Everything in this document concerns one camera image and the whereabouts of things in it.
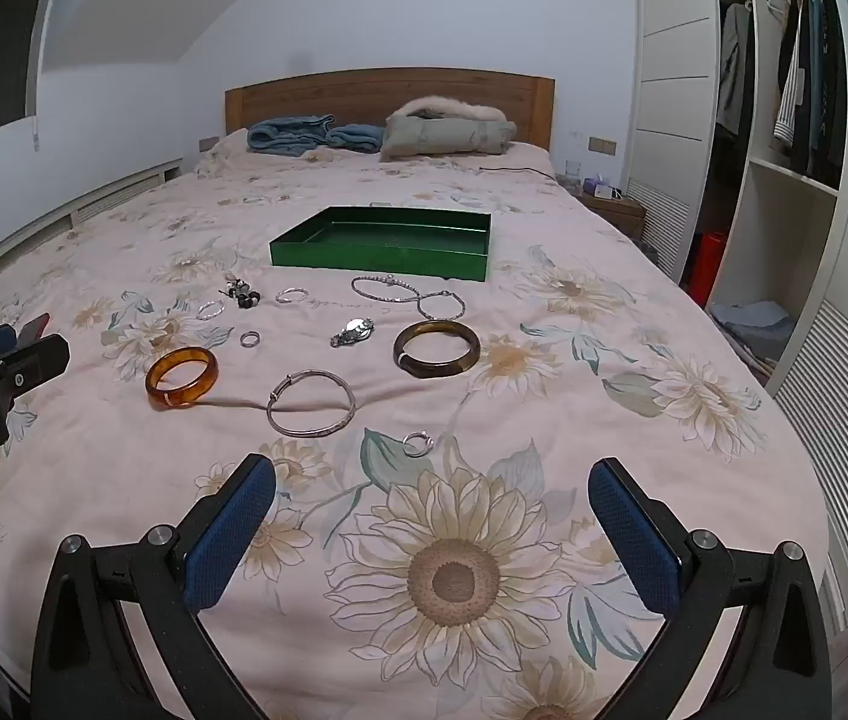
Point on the white wardrobe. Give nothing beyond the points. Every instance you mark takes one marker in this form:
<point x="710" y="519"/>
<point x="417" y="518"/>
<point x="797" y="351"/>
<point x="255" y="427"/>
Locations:
<point x="675" y="90"/>

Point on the wooden headboard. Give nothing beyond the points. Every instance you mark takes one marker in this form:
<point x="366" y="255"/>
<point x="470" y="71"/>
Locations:
<point x="364" y="94"/>

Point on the red container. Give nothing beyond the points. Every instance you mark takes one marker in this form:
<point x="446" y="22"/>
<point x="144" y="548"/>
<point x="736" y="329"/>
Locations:
<point x="707" y="266"/>

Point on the grey blue folded cloth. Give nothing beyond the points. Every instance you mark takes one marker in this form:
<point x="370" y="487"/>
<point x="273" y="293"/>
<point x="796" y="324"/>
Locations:
<point x="754" y="319"/>

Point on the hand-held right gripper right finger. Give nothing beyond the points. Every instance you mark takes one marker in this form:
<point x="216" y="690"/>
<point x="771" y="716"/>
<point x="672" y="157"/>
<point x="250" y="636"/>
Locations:
<point x="634" y="540"/>

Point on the amber orange bangle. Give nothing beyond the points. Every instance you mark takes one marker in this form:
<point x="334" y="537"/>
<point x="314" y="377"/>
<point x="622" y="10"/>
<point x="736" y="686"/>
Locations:
<point x="184" y="394"/>

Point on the green rectangular tray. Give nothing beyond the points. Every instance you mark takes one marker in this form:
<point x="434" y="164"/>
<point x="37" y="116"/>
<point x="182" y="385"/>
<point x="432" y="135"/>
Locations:
<point x="364" y="255"/>

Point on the clear drinking glass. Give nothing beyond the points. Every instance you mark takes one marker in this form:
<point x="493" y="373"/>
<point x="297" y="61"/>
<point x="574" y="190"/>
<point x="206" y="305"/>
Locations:
<point x="572" y="170"/>

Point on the purple white box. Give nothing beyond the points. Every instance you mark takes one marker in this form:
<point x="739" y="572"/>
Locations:
<point x="602" y="189"/>

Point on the silver watch pendant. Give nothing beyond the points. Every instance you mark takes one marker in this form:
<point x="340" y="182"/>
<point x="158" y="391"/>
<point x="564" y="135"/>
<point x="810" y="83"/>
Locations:
<point x="355" y="330"/>

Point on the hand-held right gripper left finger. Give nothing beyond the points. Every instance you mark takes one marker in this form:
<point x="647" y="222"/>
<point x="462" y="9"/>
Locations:
<point x="232" y="532"/>

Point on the dark hanging clothes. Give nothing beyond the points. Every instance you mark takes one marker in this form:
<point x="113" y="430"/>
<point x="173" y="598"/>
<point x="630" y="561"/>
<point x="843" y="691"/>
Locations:
<point x="823" y="90"/>

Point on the large thin silver bangle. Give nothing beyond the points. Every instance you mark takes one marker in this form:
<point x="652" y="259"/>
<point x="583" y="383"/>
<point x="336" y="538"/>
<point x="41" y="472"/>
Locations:
<point x="278" y="392"/>

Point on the grey hanging garment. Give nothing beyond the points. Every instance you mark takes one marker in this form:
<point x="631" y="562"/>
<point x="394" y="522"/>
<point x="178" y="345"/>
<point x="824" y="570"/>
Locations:
<point x="735" y="67"/>

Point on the dark brown bangle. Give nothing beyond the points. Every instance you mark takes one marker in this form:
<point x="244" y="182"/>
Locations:
<point x="439" y="369"/>

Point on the wooden nightstand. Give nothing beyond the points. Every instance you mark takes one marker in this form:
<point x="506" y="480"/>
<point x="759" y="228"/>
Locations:
<point x="619" y="217"/>

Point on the open silver bangle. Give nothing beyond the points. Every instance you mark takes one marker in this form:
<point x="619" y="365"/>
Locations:
<point x="281" y="298"/>

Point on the blue folded blanket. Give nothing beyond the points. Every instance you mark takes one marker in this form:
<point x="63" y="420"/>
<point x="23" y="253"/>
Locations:
<point x="356" y="139"/>
<point x="281" y="135"/>

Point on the black bead jewelry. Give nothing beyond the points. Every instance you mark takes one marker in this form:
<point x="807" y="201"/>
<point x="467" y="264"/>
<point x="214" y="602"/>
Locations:
<point x="246" y="300"/>

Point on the striped hanging shirt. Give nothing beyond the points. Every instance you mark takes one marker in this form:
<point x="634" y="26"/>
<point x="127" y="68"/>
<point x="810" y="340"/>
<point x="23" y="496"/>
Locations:
<point x="790" y="90"/>

